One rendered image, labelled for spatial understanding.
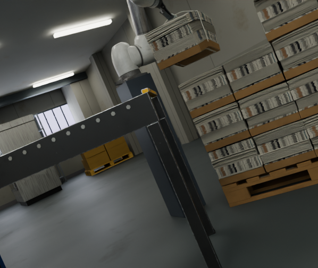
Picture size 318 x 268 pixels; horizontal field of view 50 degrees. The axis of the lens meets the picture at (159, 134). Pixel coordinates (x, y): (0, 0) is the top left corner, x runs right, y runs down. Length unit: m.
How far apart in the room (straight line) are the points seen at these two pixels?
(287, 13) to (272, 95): 0.44
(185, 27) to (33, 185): 7.12
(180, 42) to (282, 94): 0.64
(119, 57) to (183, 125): 4.53
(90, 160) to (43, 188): 1.32
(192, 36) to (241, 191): 0.97
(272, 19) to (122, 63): 0.99
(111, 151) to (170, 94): 2.93
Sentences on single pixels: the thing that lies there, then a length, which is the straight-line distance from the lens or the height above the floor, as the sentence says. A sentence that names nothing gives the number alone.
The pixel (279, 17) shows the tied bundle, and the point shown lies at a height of 0.93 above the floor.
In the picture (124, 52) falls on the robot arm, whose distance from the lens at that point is 2.40.
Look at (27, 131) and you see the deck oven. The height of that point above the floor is 1.63.
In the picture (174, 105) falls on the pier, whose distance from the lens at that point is 6.79.
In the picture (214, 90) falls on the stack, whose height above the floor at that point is 0.71.
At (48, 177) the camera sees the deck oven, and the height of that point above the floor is 0.40.
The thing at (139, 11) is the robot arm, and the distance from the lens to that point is 2.47.
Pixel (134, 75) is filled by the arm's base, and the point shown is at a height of 1.02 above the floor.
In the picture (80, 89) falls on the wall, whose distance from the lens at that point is 11.10.
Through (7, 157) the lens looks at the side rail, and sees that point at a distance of 1.50.
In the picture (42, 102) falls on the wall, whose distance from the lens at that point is 12.03.
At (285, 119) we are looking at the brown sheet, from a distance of 2.04.
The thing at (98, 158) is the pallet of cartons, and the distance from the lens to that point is 9.00.
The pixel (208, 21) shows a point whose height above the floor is 1.13.
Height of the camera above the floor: 0.69
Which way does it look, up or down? 3 degrees down
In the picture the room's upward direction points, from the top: 23 degrees counter-clockwise
